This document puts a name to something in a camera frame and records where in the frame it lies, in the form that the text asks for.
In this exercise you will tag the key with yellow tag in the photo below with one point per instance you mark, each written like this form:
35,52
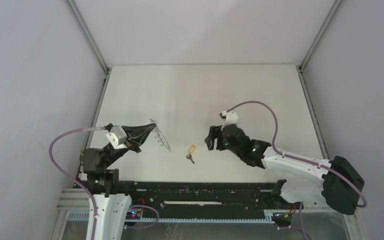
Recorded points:
190,152

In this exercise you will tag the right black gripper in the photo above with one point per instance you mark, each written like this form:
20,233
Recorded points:
213,133

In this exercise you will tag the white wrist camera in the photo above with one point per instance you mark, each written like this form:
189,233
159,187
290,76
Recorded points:
117,137
230,117

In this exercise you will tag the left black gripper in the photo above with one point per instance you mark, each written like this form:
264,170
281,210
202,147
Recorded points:
141,131

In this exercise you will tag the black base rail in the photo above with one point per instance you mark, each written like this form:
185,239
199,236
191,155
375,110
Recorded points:
206,200

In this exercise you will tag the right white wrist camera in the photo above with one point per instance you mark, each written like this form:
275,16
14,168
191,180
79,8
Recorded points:
230,117

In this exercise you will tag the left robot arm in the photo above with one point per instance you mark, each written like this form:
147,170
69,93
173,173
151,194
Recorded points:
109,207

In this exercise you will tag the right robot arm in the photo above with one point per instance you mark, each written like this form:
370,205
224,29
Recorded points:
335,183

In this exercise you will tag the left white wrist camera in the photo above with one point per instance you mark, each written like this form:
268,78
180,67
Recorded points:
117,137

